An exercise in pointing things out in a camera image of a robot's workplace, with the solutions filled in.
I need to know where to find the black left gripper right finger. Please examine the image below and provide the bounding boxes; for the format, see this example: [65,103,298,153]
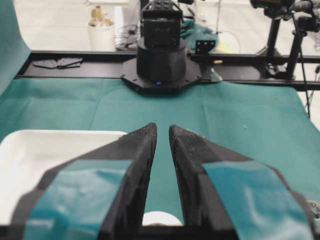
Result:
[169,125,316,240]

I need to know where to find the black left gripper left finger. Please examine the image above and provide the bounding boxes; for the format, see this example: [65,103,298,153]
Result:
[9,122,157,240]

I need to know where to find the white tape roll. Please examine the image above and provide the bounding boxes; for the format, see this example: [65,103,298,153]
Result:
[142,211,183,227]

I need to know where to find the white plastic tray case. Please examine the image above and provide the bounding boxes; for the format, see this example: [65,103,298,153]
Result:
[0,129,125,226]

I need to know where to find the green table cloth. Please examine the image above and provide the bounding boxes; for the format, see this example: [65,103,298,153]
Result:
[0,0,320,217]

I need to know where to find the white bucket with items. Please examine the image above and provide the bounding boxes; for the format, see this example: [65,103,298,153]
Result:
[86,5,116,52]

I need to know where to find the black flat bracket plates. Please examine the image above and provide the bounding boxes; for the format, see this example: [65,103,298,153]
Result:
[32,57,83,69]

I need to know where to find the black aluminium frame rail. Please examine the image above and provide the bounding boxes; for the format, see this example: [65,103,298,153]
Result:
[16,51,320,93]

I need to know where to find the black camera tripod stand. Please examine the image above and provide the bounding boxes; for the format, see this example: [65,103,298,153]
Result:
[250,0,320,81]

